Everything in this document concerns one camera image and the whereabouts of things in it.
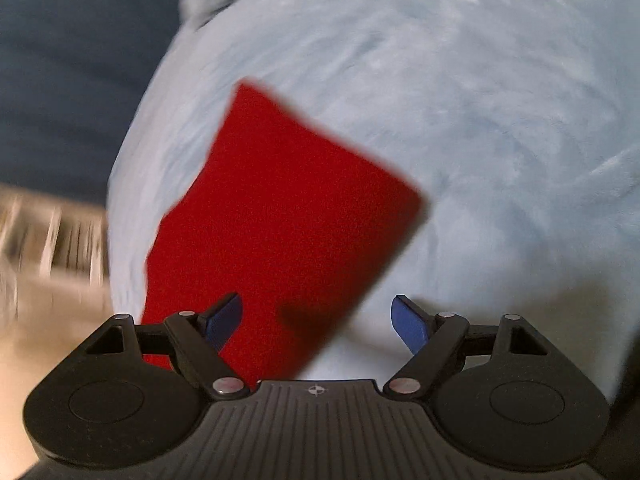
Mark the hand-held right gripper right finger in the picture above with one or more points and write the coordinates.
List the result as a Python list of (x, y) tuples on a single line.
[(410, 324)]

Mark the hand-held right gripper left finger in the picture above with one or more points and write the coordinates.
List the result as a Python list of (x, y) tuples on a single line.
[(225, 319)]

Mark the red knit dress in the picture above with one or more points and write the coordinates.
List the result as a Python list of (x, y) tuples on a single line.
[(280, 220)]

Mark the white shelf unit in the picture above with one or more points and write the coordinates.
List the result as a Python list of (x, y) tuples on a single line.
[(50, 250)]

